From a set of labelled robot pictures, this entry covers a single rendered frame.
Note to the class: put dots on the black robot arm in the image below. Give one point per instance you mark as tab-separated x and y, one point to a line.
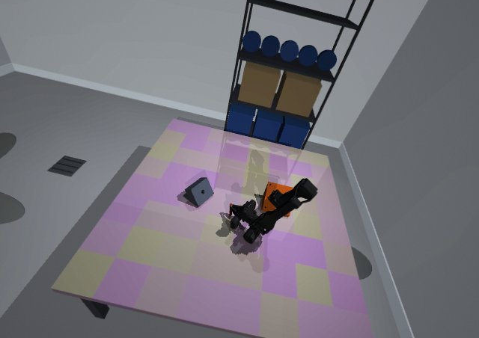
284	204

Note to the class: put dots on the dark grey sloped panel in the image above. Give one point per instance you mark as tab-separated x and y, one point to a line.
199	191

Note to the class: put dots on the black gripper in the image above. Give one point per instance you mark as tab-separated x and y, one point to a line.
236	210

